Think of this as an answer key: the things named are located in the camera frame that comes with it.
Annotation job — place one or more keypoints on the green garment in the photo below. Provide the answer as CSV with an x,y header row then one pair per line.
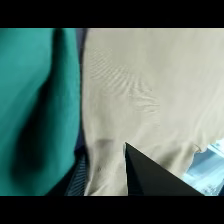
x,y
33,100

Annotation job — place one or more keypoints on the beige shirt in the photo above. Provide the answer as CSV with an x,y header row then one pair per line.
x,y
150,93

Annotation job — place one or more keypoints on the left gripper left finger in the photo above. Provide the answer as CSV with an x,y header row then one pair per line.
x,y
75,180

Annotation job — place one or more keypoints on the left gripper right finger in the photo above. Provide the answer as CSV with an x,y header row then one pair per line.
x,y
150,176

